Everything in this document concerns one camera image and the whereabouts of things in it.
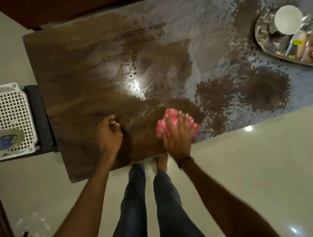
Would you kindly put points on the person's left hand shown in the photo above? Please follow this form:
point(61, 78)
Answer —
point(108, 138)

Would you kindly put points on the person's right hand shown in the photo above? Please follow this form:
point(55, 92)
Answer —
point(177, 142)

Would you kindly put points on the person's right little finger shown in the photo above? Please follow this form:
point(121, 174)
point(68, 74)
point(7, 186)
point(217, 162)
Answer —
point(194, 133)

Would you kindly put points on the person's right middle finger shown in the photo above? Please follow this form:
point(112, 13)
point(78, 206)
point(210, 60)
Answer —
point(180, 120)

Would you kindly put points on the person's left fingers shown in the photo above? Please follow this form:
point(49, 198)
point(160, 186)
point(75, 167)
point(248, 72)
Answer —
point(114, 121)

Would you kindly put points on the pink striped cleaning cloth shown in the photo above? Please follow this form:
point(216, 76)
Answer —
point(171, 119)

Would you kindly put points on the person's left forearm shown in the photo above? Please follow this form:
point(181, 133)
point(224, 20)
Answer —
point(85, 197)

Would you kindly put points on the person's right forearm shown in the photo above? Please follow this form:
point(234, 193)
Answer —
point(220, 202)

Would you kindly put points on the black wristband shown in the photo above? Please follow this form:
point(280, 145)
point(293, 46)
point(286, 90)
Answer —
point(185, 161)

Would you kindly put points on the black stool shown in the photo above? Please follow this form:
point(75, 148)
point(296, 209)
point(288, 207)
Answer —
point(42, 117)

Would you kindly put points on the person's right leg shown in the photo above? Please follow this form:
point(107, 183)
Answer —
point(171, 205)

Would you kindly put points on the person's leg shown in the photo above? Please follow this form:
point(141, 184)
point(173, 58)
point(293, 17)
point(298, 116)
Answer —
point(171, 205)
point(132, 205)

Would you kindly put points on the person's left leg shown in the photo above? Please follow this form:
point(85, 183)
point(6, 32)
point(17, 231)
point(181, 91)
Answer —
point(132, 205)

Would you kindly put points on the white plastic lattice basket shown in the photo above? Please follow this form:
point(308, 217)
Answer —
point(16, 114)

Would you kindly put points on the blue and gold round lid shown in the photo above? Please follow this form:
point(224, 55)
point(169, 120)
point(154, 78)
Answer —
point(9, 140)

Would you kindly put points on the oval steel tray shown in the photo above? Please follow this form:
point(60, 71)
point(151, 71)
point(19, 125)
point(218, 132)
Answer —
point(269, 41)

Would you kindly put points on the dark wooden furniture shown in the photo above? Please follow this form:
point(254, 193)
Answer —
point(49, 12)

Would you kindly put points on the steel tumbler with yellow sticker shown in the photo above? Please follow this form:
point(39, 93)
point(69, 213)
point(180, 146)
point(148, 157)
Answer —
point(294, 47)

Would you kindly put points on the white ceramic cup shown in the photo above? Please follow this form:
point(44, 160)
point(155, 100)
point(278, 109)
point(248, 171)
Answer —
point(288, 19)

